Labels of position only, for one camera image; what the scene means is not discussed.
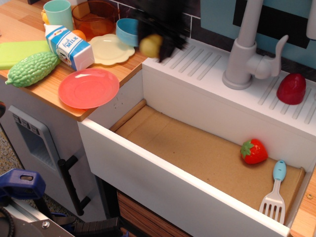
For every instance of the lime green cutting board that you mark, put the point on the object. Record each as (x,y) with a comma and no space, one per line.
(13,52)

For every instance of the grey toy faucet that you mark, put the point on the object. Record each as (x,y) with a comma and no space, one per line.
(243,61)

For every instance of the black cabinet door handle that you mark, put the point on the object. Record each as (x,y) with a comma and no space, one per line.
(64,167)

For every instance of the white toy sink basin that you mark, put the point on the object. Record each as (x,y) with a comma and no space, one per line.
(157,199)

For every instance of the red toy strawberry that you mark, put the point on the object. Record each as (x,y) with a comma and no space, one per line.
(253,151)

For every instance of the brown cardboard liner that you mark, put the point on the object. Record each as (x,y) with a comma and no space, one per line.
(208,157)

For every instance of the blue clamp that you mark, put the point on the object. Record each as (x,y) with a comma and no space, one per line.
(21,184)

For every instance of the yellow toy potato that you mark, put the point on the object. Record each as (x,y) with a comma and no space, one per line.
(150,45)

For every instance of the yellow toy banana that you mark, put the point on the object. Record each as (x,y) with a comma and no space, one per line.
(44,17)

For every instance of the pink plastic plate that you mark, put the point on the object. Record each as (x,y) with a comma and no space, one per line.
(88,88)

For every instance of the orange transparent bowl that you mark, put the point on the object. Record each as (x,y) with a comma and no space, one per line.
(95,17)

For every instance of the mint green plastic cup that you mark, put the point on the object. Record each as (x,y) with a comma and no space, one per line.
(59,13)

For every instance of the green toy bitter gourd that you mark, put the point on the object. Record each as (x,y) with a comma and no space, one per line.
(32,69)

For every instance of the pale yellow scalloped plate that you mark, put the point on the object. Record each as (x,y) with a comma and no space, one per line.
(109,50)

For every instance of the blue plastic bowl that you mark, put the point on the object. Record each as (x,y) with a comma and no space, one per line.
(127,31)

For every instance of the blue white milk carton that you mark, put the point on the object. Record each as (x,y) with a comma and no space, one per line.
(70,48)

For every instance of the orange toy fruit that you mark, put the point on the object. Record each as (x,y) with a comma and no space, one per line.
(80,34)

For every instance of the white blue toy spatula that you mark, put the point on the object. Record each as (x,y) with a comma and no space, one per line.
(273,204)

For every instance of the grey dishwasher panel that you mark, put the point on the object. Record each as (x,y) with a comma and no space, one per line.
(38,139)

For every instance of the dark red toy pepper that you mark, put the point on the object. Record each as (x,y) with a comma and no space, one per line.
(292,89)

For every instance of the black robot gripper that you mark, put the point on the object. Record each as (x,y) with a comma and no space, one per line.
(165,18)

